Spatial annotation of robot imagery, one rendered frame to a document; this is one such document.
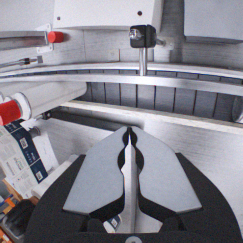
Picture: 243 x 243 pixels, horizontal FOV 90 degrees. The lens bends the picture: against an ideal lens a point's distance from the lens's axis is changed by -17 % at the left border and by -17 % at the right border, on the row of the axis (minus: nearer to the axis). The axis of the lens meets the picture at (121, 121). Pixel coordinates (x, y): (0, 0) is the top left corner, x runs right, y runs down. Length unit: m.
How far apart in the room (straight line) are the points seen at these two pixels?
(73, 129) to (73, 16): 0.31
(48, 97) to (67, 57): 0.21
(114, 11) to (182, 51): 0.15
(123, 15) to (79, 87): 0.17
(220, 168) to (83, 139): 0.39
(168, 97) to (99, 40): 0.22
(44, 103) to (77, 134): 0.21
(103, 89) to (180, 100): 0.17
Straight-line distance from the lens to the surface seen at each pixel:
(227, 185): 0.48
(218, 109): 0.30
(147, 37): 0.19
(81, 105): 0.34
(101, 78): 0.23
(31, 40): 0.49
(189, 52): 0.32
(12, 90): 0.37
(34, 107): 0.27
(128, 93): 0.31
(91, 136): 0.42
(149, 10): 0.27
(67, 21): 0.37
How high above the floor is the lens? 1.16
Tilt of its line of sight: 53 degrees down
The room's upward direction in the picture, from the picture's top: 133 degrees counter-clockwise
